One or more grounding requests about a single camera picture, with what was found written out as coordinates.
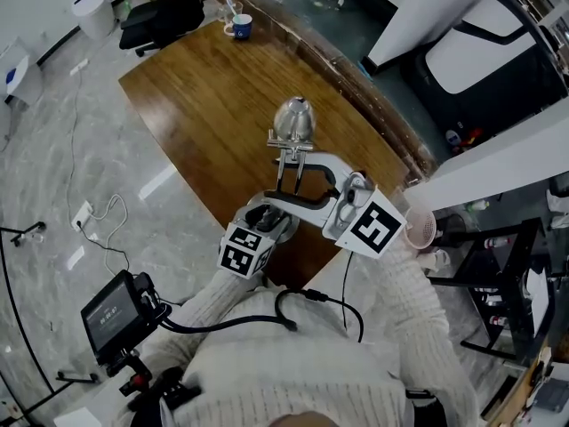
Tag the red capped white bottle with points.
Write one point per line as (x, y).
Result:
(497, 242)
(499, 321)

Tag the black mount with red knob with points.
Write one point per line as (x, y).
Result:
(151, 385)

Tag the round white bin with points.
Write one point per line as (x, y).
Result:
(94, 13)

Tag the white box with blue patch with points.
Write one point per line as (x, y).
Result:
(20, 74)

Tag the white paper cups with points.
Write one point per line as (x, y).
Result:
(433, 260)

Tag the black screen device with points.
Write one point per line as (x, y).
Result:
(111, 316)

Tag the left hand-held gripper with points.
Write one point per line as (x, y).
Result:
(244, 252)

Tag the black wheeled stand base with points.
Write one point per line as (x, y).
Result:
(26, 234)

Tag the clear plastic bottle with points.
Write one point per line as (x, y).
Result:
(476, 205)

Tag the person's left forearm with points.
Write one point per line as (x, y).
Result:
(204, 309)

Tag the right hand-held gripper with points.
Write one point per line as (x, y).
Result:
(369, 220)

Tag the black and white machine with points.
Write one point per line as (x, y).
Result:
(484, 60)

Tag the large white power strip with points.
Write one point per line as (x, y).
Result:
(82, 215)

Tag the black metal shelf rack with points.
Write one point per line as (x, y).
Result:
(524, 247)

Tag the black office chair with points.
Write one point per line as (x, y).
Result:
(164, 20)

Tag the black bag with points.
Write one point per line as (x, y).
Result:
(451, 229)

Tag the red toy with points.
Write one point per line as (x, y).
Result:
(471, 137)

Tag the person's right forearm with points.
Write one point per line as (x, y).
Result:
(413, 318)

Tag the white paper sheet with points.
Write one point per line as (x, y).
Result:
(538, 300)

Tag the white bottle with blue label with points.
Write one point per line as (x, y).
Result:
(452, 138)

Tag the person's white sweater torso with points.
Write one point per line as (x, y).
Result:
(289, 363)

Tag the wooden board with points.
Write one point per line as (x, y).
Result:
(524, 389)

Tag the white paper strip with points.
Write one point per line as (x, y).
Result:
(75, 257)

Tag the black curved floor pole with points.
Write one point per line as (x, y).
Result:
(22, 327)

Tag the small white power strip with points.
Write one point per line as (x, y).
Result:
(79, 67)

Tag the clear glass cup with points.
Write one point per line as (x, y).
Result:
(229, 10)

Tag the blue mug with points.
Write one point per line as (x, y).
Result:
(242, 28)

